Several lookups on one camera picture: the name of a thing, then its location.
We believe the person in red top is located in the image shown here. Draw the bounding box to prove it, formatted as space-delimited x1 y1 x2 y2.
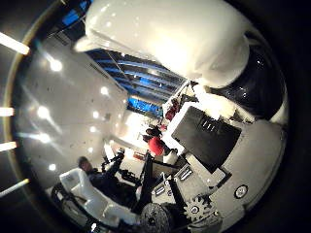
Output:
145 125 167 157

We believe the seated person in dark clothes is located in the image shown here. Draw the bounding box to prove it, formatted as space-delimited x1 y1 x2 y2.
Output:
77 155 138 209

